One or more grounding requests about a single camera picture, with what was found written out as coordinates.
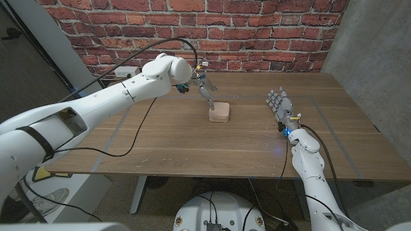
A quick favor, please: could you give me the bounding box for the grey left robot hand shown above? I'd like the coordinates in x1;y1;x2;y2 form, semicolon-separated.
191;72;218;112

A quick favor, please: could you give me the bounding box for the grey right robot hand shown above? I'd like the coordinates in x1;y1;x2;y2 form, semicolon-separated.
265;85;301;131

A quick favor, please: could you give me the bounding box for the light wooden block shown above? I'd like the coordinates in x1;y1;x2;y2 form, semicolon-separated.
208;101;231;123

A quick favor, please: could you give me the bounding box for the red brick printed backdrop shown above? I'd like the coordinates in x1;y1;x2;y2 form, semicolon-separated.
35;0;351;80

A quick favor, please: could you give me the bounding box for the white power strip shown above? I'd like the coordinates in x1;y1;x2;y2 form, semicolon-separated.
114;66;141;78

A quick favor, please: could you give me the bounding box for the grey table leg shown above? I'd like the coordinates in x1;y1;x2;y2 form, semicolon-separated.
293;179;309;221

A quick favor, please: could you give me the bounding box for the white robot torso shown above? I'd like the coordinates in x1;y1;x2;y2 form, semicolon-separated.
173;191;267;231

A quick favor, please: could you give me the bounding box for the white table leg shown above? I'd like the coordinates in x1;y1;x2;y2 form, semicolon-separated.
129;175;148;215

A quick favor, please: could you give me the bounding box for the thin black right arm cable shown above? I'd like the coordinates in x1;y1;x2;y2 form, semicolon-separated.
275;136;344;231

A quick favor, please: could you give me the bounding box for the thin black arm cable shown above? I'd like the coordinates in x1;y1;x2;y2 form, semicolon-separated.
275;136;344;231
53;97;158;158

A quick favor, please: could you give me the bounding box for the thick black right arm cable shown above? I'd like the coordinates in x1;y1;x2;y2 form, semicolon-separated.
300;124;349;218

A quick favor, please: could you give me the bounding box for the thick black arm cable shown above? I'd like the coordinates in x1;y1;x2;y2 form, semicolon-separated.
300;124;349;218
59;37;199;103

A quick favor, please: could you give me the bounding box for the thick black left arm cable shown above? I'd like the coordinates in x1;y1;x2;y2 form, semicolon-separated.
59;37;199;103

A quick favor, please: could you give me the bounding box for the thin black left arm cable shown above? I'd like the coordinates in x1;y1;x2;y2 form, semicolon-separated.
53;97;158;158

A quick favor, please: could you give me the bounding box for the white floor cable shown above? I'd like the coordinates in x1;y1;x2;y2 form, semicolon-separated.
247;178;292;227

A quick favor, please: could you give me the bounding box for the black torso cable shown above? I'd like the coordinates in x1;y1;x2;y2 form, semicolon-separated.
241;205;256;231
195;194;219;224

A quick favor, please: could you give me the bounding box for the black door handle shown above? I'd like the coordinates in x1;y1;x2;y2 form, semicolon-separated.
1;28;23;41

